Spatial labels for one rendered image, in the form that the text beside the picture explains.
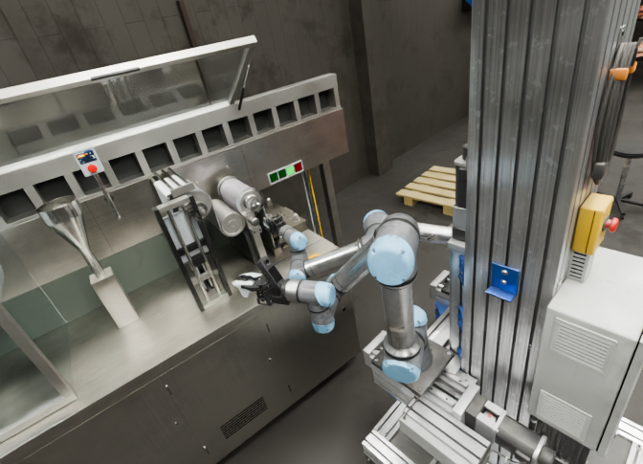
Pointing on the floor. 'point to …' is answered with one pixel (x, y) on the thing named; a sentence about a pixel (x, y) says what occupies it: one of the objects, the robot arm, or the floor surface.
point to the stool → (626, 171)
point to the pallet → (432, 188)
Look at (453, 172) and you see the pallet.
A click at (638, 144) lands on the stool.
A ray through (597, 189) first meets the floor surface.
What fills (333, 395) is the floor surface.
